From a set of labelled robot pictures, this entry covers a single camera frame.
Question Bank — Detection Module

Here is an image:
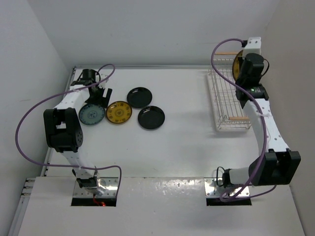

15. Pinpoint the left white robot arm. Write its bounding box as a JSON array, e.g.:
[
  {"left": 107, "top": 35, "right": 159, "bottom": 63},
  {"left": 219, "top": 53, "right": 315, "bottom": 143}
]
[{"left": 43, "top": 69, "right": 112, "bottom": 196}]

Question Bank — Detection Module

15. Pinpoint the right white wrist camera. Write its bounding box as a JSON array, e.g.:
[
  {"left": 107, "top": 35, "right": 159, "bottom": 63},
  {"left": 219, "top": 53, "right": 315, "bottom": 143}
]
[{"left": 242, "top": 37, "right": 261, "bottom": 58}]

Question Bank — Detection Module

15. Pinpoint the aluminium table rail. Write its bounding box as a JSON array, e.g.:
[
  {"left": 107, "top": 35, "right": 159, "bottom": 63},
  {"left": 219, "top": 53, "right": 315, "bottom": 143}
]
[
  {"left": 8, "top": 66, "right": 77, "bottom": 236},
  {"left": 241, "top": 65, "right": 249, "bottom": 75}
]

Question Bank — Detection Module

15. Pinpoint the blue floral green plate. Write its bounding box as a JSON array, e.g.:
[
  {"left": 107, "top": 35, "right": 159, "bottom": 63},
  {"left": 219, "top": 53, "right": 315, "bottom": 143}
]
[{"left": 78, "top": 104, "right": 105, "bottom": 126}]

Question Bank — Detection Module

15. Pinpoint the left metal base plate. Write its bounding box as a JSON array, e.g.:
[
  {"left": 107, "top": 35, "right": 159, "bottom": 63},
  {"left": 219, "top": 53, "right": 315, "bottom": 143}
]
[{"left": 73, "top": 177, "right": 118, "bottom": 198}]

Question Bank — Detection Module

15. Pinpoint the black plate rear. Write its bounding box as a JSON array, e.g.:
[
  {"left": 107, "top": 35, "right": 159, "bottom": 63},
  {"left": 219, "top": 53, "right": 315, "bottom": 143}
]
[{"left": 126, "top": 87, "right": 153, "bottom": 109}]

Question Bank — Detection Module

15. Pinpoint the yellow patterned plate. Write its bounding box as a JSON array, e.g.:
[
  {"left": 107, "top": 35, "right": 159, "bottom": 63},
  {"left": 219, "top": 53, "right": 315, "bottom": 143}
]
[
  {"left": 232, "top": 50, "right": 244, "bottom": 81},
  {"left": 105, "top": 101, "right": 132, "bottom": 125}
]

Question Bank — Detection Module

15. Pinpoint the black plate front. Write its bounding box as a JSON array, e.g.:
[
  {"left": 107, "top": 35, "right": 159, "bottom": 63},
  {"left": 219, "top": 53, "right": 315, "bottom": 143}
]
[{"left": 137, "top": 106, "right": 165, "bottom": 130}]

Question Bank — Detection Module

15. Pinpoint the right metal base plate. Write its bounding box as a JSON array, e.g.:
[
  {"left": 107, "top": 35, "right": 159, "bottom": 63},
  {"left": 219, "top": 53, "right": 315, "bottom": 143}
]
[{"left": 204, "top": 177, "right": 241, "bottom": 198}]

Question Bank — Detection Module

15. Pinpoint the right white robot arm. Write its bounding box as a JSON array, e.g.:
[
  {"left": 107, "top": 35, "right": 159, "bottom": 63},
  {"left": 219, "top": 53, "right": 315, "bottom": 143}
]
[{"left": 222, "top": 53, "right": 301, "bottom": 188}]

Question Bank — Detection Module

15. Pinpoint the black plate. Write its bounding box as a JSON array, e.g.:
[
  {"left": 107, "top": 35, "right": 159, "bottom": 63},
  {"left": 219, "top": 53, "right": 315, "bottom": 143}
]
[
  {"left": 126, "top": 87, "right": 153, "bottom": 109},
  {"left": 137, "top": 106, "right": 165, "bottom": 130}
]

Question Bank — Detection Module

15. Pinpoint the wire dish rack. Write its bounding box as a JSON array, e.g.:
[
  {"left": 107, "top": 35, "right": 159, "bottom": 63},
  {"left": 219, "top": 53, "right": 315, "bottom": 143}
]
[{"left": 207, "top": 52, "right": 251, "bottom": 132}]

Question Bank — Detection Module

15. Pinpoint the right aluminium table rail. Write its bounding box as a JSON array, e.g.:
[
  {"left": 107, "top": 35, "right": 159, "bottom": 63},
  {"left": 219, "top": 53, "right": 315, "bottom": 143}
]
[{"left": 241, "top": 65, "right": 249, "bottom": 75}]

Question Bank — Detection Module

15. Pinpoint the metal base plate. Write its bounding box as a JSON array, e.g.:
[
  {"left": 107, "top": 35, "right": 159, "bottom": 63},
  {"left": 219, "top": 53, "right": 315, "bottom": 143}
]
[
  {"left": 204, "top": 177, "right": 241, "bottom": 198},
  {"left": 73, "top": 177, "right": 118, "bottom": 198}
]

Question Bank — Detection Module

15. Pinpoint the left aluminium table rail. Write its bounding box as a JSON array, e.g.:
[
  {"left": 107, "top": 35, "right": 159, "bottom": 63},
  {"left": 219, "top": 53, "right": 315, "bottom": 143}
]
[{"left": 8, "top": 66, "right": 77, "bottom": 236}]

